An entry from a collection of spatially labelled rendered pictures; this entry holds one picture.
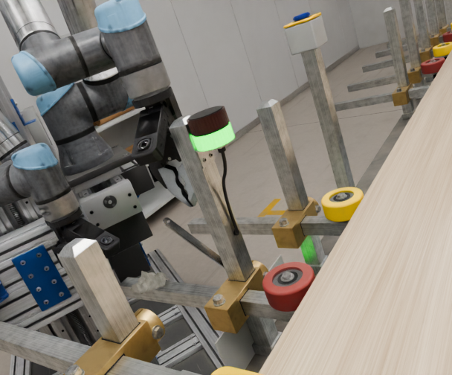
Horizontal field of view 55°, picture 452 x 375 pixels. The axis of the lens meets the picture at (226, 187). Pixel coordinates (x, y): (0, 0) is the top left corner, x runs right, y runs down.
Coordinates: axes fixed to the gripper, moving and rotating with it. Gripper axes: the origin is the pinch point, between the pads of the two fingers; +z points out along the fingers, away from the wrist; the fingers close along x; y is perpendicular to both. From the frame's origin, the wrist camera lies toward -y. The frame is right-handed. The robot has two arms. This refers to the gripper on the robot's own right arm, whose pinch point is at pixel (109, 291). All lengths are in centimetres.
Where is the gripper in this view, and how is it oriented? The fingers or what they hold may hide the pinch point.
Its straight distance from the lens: 102.9
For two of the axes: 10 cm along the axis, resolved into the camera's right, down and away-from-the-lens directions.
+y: -7.9, 0.6, 6.1
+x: -5.2, 4.7, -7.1
